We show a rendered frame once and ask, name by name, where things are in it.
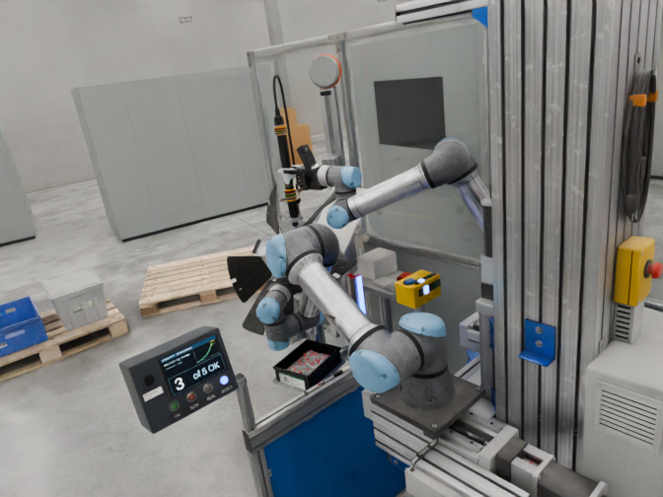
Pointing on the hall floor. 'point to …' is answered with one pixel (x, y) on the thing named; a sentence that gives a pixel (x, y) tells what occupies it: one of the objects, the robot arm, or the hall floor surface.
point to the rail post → (260, 473)
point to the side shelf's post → (386, 314)
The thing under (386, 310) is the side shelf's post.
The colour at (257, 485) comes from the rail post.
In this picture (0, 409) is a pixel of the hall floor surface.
